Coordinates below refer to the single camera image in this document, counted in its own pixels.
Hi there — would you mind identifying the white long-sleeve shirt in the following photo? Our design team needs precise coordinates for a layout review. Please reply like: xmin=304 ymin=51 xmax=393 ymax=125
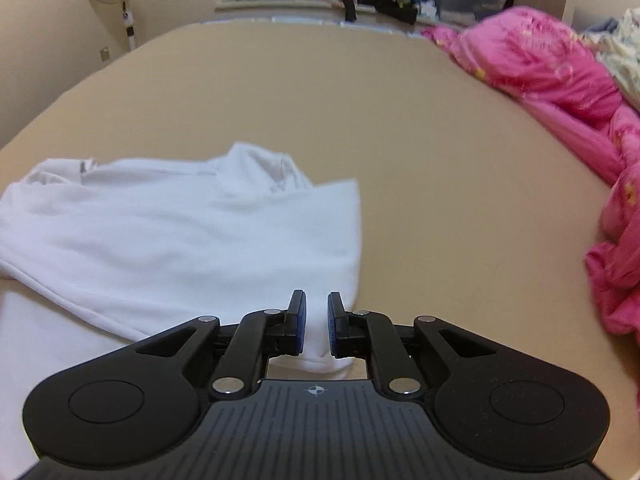
xmin=0 ymin=142 xmax=368 ymax=480

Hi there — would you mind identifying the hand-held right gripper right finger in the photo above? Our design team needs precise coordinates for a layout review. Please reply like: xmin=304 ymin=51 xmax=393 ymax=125
xmin=326 ymin=291 xmax=501 ymax=401

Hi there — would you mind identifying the pink quilt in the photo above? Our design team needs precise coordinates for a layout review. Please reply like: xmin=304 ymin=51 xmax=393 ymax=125
xmin=420 ymin=6 xmax=640 ymax=336

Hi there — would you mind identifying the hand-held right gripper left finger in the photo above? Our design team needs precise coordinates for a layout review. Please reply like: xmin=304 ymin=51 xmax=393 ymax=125
xmin=132 ymin=289 xmax=308 ymax=402

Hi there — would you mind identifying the white windowsill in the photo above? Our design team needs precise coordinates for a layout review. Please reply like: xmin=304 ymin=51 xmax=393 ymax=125
xmin=215 ymin=0 xmax=441 ymax=15

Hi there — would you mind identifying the beige bed mat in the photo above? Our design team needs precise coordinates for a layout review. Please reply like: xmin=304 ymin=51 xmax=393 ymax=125
xmin=0 ymin=20 xmax=640 ymax=480

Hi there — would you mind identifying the white floral quilt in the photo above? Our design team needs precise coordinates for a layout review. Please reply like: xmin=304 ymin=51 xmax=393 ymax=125
xmin=582 ymin=7 xmax=640 ymax=116

